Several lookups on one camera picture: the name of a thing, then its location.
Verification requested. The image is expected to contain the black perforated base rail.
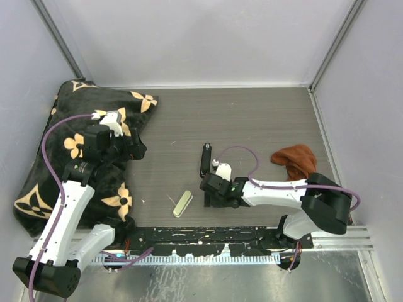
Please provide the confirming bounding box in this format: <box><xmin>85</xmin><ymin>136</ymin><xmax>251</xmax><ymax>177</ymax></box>
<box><xmin>120</xmin><ymin>226</ymin><xmax>295</xmax><ymax>257</ymax></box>

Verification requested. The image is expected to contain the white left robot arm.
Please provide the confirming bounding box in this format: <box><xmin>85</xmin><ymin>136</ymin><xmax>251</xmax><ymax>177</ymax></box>
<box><xmin>13</xmin><ymin>111</ymin><xmax>147</xmax><ymax>301</ymax></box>

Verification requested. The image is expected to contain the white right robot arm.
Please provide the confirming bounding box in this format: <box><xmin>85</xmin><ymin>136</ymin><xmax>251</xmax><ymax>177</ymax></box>
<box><xmin>200</xmin><ymin>162</ymin><xmax>354</xmax><ymax>248</ymax></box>

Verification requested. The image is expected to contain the black stapler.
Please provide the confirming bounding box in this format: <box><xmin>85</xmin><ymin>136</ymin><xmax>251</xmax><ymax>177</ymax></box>
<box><xmin>199</xmin><ymin>143</ymin><xmax>212</xmax><ymax>179</ymax></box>

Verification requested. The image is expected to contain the black floral cushion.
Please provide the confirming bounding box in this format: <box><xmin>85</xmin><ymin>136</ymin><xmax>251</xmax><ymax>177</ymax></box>
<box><xmin>13</xmin><ymin>79</ymin><xmax>159</xmax><ymax>237</ymax></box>

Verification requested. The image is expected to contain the orange brown cloth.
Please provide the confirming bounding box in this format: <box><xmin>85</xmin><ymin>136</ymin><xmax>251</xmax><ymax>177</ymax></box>
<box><xmin>271</xmin><ymin>144</ymin><xmax>317</xmax><ymax>181</ymax></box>

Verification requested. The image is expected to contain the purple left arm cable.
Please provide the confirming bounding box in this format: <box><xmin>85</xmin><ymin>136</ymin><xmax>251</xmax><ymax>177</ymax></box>
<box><xmin>28</xmin><ymin>111</ymin><xmax>120</xmax><ymax>296</ymax></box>

